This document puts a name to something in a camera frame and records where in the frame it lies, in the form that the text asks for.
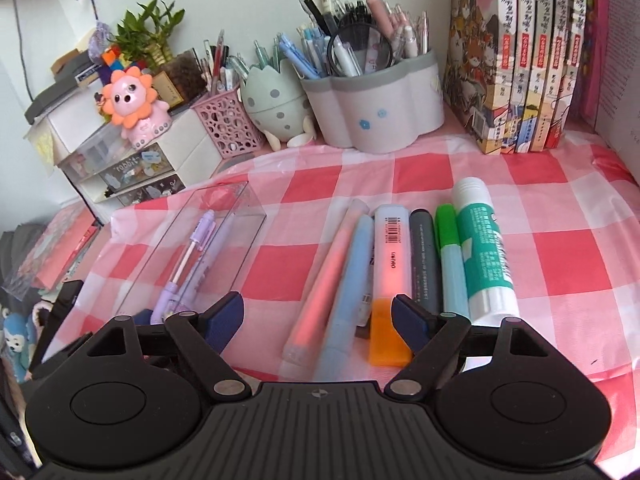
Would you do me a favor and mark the pink highlighter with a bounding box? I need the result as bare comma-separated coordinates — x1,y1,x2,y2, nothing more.
281,198,371,367

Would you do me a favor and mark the black magnifying glass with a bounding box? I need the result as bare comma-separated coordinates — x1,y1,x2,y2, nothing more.
326,24,394,72

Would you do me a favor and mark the pink checkered tablecloth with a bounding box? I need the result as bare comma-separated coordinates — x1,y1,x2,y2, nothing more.
50,130,640,466

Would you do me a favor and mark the open text book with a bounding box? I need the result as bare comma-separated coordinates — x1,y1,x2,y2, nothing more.
594,0,640,173

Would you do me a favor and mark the pink perforated pen holder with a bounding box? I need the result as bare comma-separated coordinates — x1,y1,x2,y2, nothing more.
192,87,267,159

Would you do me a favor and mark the bunch of blue white pens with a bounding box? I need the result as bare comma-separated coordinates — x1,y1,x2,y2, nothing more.
299,0,432,79

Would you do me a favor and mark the stack of pink books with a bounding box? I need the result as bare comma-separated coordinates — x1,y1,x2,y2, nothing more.
9,204,102,292

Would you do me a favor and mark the green egg pen holder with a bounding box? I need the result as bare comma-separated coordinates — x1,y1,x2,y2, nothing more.
239,52,317,150

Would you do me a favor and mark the grey white flower pen holder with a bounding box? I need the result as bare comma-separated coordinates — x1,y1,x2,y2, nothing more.
300,50,447,154

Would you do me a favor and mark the bunch of red black pens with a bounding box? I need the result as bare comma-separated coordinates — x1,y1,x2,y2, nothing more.
200,30,251,97

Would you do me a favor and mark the green bamboo plant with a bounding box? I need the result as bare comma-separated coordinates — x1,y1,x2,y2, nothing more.
114,0,187,70

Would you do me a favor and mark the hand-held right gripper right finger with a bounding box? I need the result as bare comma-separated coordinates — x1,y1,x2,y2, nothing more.
382,294,547,402

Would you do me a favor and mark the dark grey cloth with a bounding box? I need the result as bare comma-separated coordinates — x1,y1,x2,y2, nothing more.
0,224,47,287

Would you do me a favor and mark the green cap highlighter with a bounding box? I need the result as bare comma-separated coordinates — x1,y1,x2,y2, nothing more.
434,203,472,322

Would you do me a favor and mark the bunch of grey green pens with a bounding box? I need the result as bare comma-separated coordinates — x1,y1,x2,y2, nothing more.
252,32,302,82

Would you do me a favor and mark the black box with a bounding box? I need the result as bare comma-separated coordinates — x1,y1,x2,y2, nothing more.
25,56,103,124

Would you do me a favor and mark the pink pen with charm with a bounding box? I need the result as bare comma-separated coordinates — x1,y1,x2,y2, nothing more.
149,209,217,325

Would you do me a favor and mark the pink folder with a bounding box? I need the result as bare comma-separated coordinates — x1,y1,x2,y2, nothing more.
570,0,617,127

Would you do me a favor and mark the pink cartoon cover book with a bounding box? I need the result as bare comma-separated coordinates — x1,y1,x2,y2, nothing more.
444,0,519,156

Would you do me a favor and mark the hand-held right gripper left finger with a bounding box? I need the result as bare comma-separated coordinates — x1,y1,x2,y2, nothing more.
87,291,252,402

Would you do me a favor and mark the orange cap highlighter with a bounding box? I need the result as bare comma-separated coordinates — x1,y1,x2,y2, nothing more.
368,204,417,367

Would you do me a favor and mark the clear plant vase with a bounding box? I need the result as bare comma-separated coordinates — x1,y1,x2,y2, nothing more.
159,49,209,104

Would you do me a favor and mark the blue highlighter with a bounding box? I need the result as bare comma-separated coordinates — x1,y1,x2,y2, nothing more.
314,214,376,387

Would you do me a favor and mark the clear small drawer box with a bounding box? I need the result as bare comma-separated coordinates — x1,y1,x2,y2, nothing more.
56,125,131,171

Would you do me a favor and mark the grey marker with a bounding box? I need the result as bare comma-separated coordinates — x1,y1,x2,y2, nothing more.
409,208,444,317

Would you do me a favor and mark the green white glue stick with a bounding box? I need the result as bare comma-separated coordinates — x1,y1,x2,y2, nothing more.
451,176,522,332

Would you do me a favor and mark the purple dried flower bunch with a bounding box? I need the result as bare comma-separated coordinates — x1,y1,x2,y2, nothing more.
86,20,119,61

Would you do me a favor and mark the white drawer cabinet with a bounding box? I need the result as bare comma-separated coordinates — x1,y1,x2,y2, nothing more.
57,107,227,209

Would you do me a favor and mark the blue plush monkey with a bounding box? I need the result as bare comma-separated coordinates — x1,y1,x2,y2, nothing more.
0,309,40,385

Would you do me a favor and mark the black wall cable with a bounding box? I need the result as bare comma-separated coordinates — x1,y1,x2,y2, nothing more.
11,0,28,63

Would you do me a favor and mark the pink lion toy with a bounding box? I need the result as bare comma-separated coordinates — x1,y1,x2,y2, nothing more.
99,66,174,150

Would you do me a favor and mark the colourful puzzle cube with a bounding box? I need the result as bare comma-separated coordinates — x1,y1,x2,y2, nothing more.
101,46,132,79

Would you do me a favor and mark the yellow doodle paper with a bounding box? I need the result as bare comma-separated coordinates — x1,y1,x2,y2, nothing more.
24,122,57,177

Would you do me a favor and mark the pink spine book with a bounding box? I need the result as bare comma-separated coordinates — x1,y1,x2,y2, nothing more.
545,0,574,150
562,0,589,132
509,0,539,154
529,0,559,152

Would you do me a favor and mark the clear plastic drawer tray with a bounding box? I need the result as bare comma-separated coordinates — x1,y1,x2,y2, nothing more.
114,180,269,322

